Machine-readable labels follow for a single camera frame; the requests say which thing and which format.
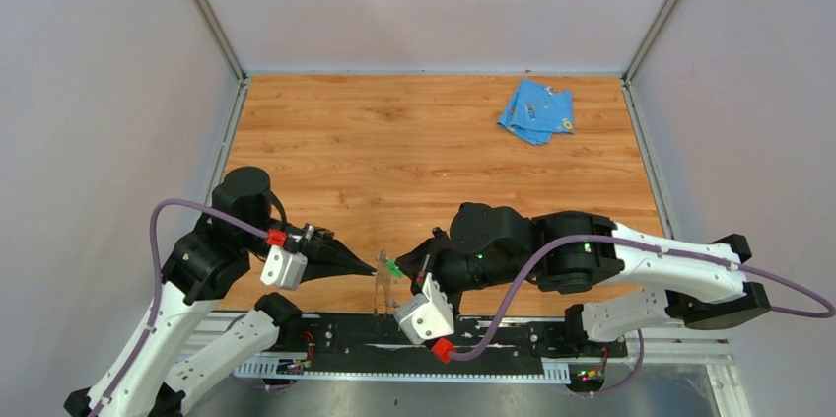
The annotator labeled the key with green tag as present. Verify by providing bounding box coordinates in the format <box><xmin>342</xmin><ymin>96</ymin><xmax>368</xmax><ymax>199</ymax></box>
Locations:
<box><xmin>386</xmin><ymin>260</ymin><xmax>403</xmax><ymax>279</ymax></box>

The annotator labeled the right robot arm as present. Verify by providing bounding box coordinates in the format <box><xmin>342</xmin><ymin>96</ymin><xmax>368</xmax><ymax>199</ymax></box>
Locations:
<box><xmin>395</xmin><ymin>202</ymin><xmax>771</xmax><ymax>356</ymax></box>

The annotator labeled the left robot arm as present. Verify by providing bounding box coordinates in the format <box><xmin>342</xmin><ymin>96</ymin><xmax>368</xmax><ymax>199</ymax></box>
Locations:
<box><xmin>64</xmin><ymin>166</ymin><xmax>376</xmax><ymax>416</ymax></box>

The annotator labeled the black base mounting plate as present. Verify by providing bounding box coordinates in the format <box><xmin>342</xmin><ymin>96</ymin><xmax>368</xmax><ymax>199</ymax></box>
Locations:
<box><xmin>265</xmin><ymin>313</ymin><xmax>628</xmax><ymax>378</ymax></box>

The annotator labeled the folded blue cloth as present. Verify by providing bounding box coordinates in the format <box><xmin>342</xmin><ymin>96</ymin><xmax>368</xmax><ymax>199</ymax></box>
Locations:
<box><xmin>497</xmin><ymin>79</ymin><xmax>576</xmax><ymax>146</ymax></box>

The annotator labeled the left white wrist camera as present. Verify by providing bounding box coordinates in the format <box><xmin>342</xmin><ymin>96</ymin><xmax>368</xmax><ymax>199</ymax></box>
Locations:
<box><xmin>259</xmin><ymin>245</ymin><xmax>308</xmax><ymax>291</ymax></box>

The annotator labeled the white slotted cable duct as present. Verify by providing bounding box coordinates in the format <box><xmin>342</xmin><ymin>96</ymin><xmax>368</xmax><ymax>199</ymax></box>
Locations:
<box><xmin>160</xmin><ymin>358</ymin><xmax>572</xmax><ymax>383</ymax></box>

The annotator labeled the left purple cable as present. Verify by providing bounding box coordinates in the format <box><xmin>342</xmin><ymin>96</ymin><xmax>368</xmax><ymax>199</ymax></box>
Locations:
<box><xmin>85</xmin><ymin>198</ymin><xmax>289</xmax><ymax>417</ymax></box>

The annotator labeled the purple cable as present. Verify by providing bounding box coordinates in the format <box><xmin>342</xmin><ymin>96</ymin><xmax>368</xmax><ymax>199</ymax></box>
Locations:
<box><xmin>85</xmin><ymin>198</ymin><xmax>289</xmax><ymax>417</ymax></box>
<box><xmin>431</xmin><ymin>234</ymin><xmax>836</xmax><ymax>365</ymax></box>

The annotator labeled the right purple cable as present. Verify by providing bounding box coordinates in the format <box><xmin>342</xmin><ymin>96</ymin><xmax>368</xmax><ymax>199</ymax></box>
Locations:
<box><xmin>431</xmin><ymin>234</ymin><xmax>836</xmax><ymax>365</ymax></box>

